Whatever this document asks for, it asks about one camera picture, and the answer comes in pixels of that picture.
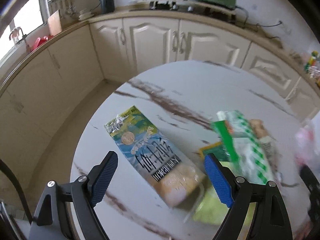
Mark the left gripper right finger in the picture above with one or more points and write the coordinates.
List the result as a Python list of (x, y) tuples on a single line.
[(270, 219)]

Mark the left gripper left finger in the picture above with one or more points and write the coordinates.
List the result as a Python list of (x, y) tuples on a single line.
[(51, 219)]

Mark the cream kitchen cabinets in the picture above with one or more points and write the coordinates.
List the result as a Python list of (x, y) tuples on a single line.
[(41, 92)]

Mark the green white snack wrapper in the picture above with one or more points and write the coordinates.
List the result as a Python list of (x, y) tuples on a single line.
[(243, 148)]

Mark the blue noodle wrapper package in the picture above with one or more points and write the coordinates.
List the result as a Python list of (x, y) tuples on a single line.
[(166, 169)]

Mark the round marble table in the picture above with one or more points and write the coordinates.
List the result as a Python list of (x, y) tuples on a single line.
[(182, 99)]

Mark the wooden cutting board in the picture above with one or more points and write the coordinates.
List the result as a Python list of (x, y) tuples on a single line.
[(54, 23)]

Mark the black kettle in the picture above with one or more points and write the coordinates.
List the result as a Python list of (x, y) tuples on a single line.
[(107, 6)]

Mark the black gas stove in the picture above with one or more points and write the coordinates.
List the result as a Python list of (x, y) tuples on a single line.
[(187, 6)]

